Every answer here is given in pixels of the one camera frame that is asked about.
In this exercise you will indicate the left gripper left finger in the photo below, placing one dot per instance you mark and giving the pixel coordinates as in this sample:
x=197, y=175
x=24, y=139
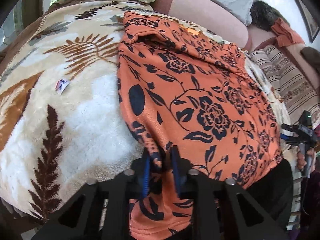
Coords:
x=100, y=209

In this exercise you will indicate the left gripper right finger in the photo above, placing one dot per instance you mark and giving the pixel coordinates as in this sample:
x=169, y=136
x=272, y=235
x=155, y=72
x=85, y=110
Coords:
x=221, y=209

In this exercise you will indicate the orange floral garment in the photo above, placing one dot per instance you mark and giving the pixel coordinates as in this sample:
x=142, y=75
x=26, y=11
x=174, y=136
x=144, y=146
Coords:
x=177, y=87

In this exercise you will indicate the person right hand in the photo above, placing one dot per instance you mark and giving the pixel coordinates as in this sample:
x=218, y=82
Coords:
x=301, y=161

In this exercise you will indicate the striped beige pillow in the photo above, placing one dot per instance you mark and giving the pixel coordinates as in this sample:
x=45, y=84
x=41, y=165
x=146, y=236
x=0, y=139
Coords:
x=288, y=82

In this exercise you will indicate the dark brown blanket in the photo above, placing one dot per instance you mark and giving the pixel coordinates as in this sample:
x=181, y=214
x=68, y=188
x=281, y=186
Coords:
x=311, y=60

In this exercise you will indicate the leaf pattern fleece blanket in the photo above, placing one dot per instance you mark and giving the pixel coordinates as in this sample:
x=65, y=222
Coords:
x=87, y=87

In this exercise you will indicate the salmon orange towel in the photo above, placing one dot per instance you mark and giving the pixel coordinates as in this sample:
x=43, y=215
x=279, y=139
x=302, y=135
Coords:
x=285, y=35

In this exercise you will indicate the black furry garment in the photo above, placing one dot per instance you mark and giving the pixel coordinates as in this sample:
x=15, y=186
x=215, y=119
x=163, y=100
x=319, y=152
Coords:
x=264, y=16

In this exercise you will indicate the small white blanket label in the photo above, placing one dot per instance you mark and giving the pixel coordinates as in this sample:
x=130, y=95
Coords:
x=61, y=85

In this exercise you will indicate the pink bolster cushion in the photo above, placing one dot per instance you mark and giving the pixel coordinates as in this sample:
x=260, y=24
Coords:
x=208, y=15

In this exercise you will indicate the framed wall painting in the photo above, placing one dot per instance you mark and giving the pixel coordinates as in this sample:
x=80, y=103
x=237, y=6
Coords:
x=304, y=17

